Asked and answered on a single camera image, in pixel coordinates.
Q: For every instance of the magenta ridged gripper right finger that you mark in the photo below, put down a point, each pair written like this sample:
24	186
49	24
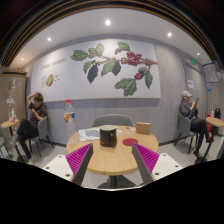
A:
153	166

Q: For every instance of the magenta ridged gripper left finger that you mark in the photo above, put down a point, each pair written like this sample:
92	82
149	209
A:
71	167

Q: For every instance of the clear plastic water bottle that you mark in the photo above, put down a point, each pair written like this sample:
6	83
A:
69	118

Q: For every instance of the red round coaster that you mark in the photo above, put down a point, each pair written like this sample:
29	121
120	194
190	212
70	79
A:
129	141

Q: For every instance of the white folded cloth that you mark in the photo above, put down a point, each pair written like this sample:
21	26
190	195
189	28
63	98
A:
89	134

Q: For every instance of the small brown cardboard box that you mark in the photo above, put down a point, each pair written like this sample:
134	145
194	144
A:
143	128

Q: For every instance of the round wooden table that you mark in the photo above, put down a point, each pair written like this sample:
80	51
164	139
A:
115	162

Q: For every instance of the clear glass on table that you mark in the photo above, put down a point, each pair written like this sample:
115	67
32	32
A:
128	130

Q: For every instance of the dark brown mug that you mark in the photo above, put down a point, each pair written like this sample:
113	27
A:
108	136

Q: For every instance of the grey chair at left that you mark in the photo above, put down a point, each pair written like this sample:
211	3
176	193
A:
42	133

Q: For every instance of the grey chair behind table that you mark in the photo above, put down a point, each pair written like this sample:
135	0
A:
113	119

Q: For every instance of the grey chair at right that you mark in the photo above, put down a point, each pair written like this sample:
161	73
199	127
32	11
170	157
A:
184	125

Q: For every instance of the seated person in black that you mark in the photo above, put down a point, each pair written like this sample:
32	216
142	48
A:
29	127

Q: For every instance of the seated person with cap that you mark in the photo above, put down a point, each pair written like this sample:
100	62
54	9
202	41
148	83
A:
189	109

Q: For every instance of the round side table right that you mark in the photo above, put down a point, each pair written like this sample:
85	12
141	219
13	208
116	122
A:
215	123

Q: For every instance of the round side table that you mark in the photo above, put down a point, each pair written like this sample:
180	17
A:
215	123
9	125

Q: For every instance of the round side table left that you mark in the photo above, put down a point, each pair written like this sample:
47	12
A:
9	125

